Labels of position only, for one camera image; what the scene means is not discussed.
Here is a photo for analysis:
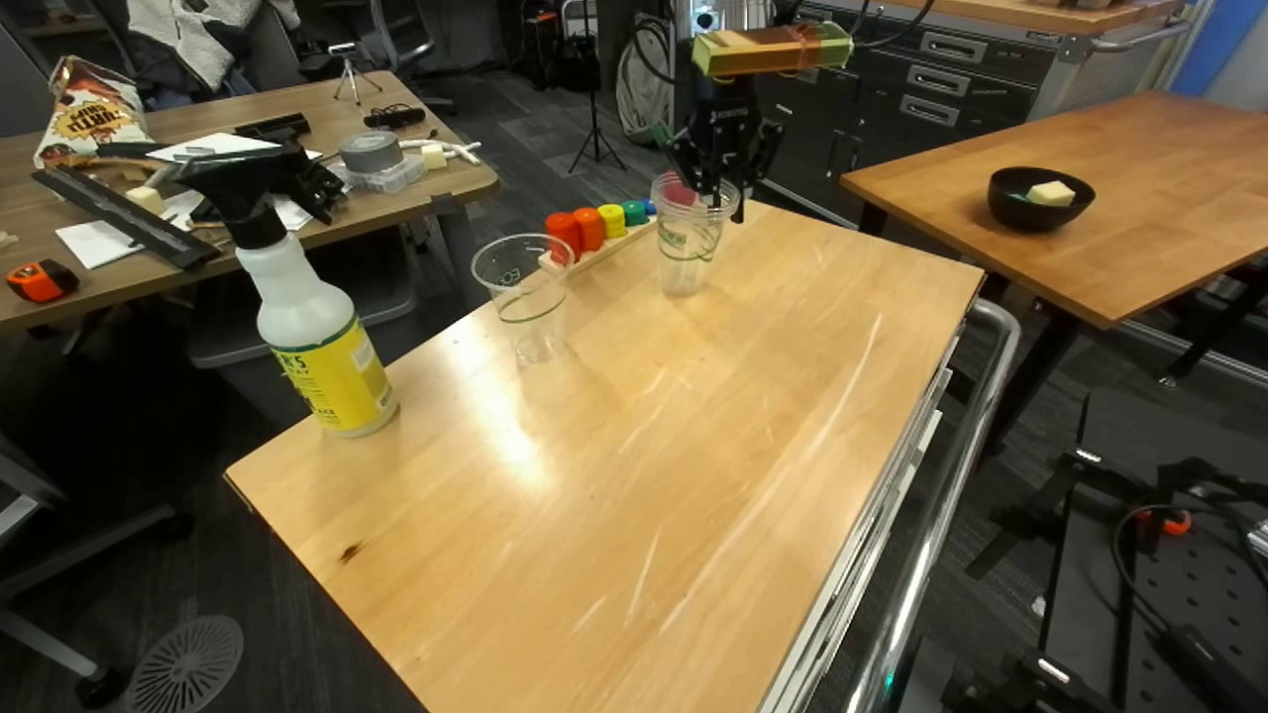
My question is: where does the orange tape measure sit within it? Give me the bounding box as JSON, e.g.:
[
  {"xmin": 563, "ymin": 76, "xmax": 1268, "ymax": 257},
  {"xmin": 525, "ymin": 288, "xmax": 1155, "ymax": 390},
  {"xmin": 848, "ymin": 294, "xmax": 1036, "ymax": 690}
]
[{"xmin": 4, "ymin": 257, "xmax": 83, "ymax": 308}]

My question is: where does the printed snack bag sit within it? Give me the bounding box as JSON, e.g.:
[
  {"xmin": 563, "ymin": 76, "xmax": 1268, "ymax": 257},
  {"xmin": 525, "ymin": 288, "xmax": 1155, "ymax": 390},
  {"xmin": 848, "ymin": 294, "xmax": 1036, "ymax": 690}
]
[{"xmin": 33, "ymin": 52, "xmax": 157, "ymax": 176}]

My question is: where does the light wooden office desk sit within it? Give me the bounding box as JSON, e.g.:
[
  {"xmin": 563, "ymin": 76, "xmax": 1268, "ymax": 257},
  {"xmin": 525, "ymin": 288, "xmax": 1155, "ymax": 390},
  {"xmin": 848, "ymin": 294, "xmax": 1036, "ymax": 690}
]
[{"xmin": 0, "ymin": 73, "xmax": 502, "ymax": 336}]

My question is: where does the blue panel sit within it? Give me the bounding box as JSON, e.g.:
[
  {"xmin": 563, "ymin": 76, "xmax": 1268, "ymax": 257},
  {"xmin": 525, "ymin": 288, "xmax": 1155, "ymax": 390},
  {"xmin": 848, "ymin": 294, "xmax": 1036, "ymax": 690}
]
[{"xmin": 1165, "ymin": 0, "xmax": 1268, "ymax": 110}]

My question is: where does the orange handled black clamp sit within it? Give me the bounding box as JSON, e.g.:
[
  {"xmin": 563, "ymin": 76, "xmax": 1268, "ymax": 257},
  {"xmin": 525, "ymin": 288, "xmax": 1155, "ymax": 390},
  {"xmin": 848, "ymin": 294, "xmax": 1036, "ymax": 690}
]
[{"xmin": 1127, "ymin": 505, "xmax": 1200, "ymax": 548}]

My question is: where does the long black bar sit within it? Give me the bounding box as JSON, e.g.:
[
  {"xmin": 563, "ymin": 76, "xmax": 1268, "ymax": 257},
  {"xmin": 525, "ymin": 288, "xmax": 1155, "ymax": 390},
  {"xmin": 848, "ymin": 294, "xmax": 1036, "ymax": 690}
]
[{"xmin": 27, "ymin": 163, "xmax": 222, "ymax": 276}]

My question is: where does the orange toy block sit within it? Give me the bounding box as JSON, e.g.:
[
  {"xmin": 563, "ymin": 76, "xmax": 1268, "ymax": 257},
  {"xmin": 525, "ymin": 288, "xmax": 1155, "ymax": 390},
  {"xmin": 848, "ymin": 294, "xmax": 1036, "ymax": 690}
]
[{"xmin": 571, "ymin": 206, "xmax": 610, "ymax": 255}]

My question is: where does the white round floor fan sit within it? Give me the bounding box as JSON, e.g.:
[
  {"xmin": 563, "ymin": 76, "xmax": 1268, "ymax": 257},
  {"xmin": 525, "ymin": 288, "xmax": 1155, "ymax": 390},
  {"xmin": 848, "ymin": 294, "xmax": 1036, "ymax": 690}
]
[{"xmin": 610, "ymin": 14, "xmax": 680, "ymax": 146}]

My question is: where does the black tripod stand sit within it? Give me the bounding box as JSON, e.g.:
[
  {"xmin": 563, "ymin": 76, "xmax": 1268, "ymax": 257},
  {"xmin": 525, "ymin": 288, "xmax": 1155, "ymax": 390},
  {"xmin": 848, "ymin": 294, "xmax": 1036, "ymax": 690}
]
[{"xmin": 563, "ymin": 0, "xmax": 634, "ymax": 179}]

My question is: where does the small black device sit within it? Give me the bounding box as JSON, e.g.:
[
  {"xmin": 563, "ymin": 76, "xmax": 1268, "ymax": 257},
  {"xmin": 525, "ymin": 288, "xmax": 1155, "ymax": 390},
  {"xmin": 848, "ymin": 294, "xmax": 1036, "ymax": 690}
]
[{"xmin": 360, "ymin": 102, "xmax": 433, "ymax": 136}]

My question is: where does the silver cart handle rail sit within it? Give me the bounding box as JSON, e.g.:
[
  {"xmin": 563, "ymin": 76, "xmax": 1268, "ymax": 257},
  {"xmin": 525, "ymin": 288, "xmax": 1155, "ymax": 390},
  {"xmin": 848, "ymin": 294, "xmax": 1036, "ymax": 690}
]
[{"xmin": 843, "ymin": 297, "xmax": 1031, "ymax": 713}]

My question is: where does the flat black item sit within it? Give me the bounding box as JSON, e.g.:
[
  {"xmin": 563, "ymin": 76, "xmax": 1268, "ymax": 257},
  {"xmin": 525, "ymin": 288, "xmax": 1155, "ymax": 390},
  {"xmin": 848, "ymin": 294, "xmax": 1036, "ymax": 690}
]
[{"xmin": 230, "ymin": 110, "xmax": 317, "ymax": 146}]

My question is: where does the clear plastic cup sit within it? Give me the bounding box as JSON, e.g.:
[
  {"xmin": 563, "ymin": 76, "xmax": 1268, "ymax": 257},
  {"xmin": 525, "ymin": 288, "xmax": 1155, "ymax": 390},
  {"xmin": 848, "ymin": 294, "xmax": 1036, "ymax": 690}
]
[
  {"xmin": 467, "ymin": 231, "xmax": 580, "ymax": 374},
  {"xmin": 654, "ymin": 193, "xmax": 724, "ymax": 300}
]

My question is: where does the grey round container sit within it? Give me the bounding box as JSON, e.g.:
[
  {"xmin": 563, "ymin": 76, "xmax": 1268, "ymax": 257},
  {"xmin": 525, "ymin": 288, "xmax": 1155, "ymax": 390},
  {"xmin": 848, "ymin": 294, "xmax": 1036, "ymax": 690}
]
[{"xmin": 338, "ymin": 128, "xmax": 408, "ymax": 179}]

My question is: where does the round grey perforated disc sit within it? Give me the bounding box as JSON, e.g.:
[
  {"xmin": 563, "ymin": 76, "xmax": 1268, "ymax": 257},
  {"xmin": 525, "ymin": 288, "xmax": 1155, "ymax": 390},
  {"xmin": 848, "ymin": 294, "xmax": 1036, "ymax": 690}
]
[{"xmin": 124, "ymin": 612, "xmax": 250, "ymax": 713}]

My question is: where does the dark office chair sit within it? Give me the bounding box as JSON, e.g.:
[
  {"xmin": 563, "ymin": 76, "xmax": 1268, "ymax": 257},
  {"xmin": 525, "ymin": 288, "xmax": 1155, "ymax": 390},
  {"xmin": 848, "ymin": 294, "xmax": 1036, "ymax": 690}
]
[{"xmin": 74, "ymin": 0, "xmax": 315, "ymax": 102}]

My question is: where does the pale yellow food piece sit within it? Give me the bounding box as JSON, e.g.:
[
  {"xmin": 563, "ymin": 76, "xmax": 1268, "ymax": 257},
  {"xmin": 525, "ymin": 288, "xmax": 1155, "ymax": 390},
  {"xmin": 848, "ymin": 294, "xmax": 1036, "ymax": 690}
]
[{"xmin": 1021, "ymin": 179, "xmax": 1082, "ymax": 210}]

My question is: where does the white paper sheet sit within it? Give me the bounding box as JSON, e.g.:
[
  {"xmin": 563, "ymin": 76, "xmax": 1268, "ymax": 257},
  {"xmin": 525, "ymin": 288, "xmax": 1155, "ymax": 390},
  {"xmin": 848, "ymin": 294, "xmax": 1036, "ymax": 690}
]
[{"xmin": 143, "ymin": 130, "xmax": 280, "ymax": 171}]

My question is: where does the white spray bottle yellow label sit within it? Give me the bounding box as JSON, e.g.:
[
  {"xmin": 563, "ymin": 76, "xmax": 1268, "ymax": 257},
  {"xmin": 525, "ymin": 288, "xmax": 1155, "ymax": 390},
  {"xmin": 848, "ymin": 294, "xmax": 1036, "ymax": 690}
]
[{"xmin": 172, "ymin": 144, "xmax": 406, "ymax": 444}]

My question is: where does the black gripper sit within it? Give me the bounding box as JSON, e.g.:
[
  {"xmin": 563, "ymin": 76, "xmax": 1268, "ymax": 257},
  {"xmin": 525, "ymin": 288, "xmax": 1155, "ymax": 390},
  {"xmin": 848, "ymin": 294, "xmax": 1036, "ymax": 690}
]
[{"xmin": 670, "ymin": 76, "xmax": 784, "ymax": 227}]

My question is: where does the black bowl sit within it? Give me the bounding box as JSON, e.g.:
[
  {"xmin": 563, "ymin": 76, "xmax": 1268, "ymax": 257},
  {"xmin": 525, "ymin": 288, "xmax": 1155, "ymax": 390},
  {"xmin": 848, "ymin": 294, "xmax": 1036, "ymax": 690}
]
[{"xmin": 988, "ymin": 163, "xmax": 1097, "ymax": 239}]

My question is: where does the grey metal cart frame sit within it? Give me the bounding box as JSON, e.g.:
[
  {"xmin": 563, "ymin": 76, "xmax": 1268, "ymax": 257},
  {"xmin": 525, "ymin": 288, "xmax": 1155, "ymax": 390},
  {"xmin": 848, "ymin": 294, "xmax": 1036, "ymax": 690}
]
[{"xmin": 761, "ymin": 352, "xmax": 958, "ymax": 713}]

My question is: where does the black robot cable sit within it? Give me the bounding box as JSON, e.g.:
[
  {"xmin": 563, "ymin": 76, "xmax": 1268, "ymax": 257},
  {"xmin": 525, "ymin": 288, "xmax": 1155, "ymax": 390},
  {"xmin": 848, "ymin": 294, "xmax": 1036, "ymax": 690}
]
[{"xmin": 618, "ymin": 7, "xmax": 698, "ymax": 152}]

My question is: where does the black pegboard plate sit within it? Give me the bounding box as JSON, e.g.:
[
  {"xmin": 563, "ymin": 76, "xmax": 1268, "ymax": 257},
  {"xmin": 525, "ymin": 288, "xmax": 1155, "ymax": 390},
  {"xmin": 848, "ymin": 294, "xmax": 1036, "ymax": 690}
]
[{"xmin": 1053, "ymin": 527, "xmax": 1268, "ymax": 713}]

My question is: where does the red toy block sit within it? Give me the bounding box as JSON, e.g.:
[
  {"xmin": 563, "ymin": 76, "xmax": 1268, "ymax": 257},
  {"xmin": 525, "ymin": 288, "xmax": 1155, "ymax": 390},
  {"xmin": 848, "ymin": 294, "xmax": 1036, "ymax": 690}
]
[{"xmin": 543, "ymin": 210, "xmax": 587, "ymax": 263}]

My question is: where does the yellow green wrist camera box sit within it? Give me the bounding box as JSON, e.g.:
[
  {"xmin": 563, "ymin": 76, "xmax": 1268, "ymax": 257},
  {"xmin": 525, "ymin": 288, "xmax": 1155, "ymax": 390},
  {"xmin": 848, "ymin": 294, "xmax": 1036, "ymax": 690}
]
[{"xmin": 690, "ymin": 19, "xmax": 859, "ymax": 84}]

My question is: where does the red toy ball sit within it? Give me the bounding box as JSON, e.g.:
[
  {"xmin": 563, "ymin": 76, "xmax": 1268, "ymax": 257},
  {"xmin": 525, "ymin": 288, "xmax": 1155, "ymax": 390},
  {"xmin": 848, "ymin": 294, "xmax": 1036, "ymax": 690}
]
[{"xmin": 658, "ymin": 171, "xmax": 700, "ymax": 213}]

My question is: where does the grey white jacket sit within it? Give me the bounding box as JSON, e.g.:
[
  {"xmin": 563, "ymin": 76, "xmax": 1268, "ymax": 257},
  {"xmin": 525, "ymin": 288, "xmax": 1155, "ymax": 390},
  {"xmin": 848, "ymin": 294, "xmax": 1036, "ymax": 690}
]
[{"xmin": 124, "ymin": 0, "xmax": 274, "ymax": 97}]

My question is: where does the thick black cable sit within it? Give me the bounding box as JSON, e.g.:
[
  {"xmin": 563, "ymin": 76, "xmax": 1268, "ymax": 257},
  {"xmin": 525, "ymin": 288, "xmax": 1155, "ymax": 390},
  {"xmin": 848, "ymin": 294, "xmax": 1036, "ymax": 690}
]
[{"xmin": 1107, "ymin": 506, "xmax": 1268, "ymax": 713}]

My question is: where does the rainbow coloured toy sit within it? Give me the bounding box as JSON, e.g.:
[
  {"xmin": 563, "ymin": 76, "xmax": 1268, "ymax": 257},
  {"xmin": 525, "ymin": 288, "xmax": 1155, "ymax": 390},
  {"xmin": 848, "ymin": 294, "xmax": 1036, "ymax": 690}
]
[{"xmin": 537, "ymin": 210, "xmax": 666, "ymax": 276}]

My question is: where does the wooden table with black legs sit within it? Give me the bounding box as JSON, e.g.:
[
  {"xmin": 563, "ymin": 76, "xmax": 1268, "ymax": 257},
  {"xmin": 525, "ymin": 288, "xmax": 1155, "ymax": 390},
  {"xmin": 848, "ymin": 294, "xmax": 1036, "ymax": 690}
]
[{"xmin": 842, "ymin": 91, "xmax": 1268, "ymax": 333}]

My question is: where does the white paper card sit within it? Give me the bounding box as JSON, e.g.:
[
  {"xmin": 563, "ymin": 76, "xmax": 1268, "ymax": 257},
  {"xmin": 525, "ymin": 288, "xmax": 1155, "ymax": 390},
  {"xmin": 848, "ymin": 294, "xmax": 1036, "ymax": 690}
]
[{"xmin": 50, "ymin": 217, "xmax": 147, "ymax": 275}]

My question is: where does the clear cup with green logo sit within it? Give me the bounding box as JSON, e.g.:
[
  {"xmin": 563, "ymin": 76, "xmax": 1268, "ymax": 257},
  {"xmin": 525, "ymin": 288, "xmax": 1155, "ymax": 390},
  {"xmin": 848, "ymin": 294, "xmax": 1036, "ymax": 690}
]
[{"xmin": 649, "ymin": 168, "xmax": 732, "ymax": 297}]

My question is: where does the grey chair base leg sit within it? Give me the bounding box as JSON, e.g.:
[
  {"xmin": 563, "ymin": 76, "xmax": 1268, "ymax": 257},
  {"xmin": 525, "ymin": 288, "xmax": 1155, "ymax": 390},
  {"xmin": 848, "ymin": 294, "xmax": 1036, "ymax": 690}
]
[{"xmin": 0, "ymin": 440, "xmax": 196, "ymax": 704}]

